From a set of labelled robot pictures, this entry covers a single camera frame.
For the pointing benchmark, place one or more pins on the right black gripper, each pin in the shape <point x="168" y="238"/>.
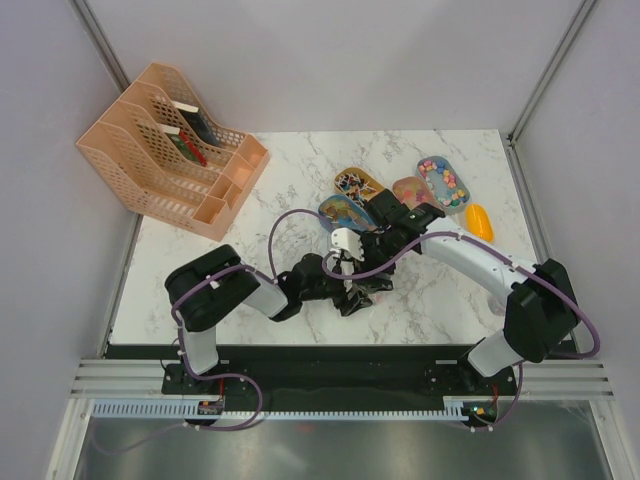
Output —
<point x="360" y="266"/>

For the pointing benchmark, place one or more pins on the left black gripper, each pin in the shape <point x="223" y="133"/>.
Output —
<point x="347" y="307"/>

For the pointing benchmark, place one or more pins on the pink gummy tray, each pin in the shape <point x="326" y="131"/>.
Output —
<point x="412" y="191"/>

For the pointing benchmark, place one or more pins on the tan lollipop tray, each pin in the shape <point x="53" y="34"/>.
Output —
<point x="358" y="185"/>

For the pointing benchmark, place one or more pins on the light blue star candy tray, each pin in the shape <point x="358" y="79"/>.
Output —
<point x="445" y="184"/>

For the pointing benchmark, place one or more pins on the yellow plastic scoop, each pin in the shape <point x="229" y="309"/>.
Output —
<point x="478" y="222"/>

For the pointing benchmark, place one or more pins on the clear glass jar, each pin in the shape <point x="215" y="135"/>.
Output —
<point x="373" y="285"/>

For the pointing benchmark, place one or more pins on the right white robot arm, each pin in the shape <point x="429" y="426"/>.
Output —
<point x="538" y="299"/>

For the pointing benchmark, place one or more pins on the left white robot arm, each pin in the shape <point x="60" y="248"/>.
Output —
<point x="204" y="291"/>

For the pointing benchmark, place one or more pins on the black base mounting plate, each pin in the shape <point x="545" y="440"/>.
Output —
<point x="332" y="377"/>

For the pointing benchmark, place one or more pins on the small purple candy cup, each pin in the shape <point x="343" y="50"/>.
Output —
<point x="496" y="305"/>

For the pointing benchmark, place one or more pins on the books in file rack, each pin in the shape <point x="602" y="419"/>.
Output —
<point x="186" y="144"/>

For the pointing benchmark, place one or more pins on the peach file organizer rack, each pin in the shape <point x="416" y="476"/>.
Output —
<point x="129" y="150"/>

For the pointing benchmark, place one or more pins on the white slotted cable duct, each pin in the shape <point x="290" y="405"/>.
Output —
<point x="180" y="409"/>

